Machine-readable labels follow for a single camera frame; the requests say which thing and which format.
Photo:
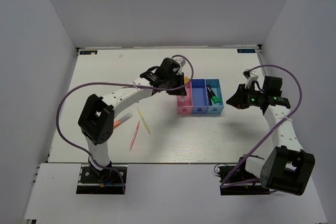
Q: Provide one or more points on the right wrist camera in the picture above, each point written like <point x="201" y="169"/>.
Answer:
<point x="251" y="78"/>

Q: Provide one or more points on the light blue drawer box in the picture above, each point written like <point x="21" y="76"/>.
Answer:
<point x="216" y="87"/>

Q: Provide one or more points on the left corner label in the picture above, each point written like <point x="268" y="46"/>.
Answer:
<point x="88" y="52"/>

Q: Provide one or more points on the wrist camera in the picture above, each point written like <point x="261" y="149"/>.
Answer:
<point x="251" y="78"/>
<point x="181" y="61"/>

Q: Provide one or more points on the pink drawer box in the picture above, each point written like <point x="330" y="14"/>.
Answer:
<point x="185" y="103"/>

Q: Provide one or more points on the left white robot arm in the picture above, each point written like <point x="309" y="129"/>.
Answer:
<point x="97" y="117"/>

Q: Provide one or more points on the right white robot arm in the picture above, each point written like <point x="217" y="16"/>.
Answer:
<point x="288" y="167"/>

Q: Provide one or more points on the yellow thin pen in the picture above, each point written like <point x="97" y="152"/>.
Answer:
<point x="143" y="121"/>

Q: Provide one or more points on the green black highlighter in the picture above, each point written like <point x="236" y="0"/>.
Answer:
<point x="214" y="98"/>

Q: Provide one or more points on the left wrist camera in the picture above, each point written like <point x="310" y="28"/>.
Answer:
<point x="181" y="61"/>

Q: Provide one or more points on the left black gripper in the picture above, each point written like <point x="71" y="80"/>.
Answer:
<point x="180" y="78"/>

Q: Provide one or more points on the corner label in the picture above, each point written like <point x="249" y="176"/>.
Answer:
<point x="88" y="52"/>
<point x="246" y="51"/>

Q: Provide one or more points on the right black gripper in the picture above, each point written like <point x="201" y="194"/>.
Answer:
<point x="238" y="99"/>

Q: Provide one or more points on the orange clear highlighter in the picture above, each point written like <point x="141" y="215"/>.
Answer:
<point x="121" y="120"/>

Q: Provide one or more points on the right corner label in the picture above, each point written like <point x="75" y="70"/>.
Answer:
<point x="246" y="51"/>

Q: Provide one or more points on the purple black highlighter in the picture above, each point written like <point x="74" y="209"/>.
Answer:
<point x="210" y="101"/>

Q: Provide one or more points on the pink thin pen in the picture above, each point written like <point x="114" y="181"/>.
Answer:
<point x="134" y="135"/>

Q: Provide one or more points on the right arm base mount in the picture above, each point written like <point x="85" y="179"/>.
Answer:
<point x="245" y="183"/>

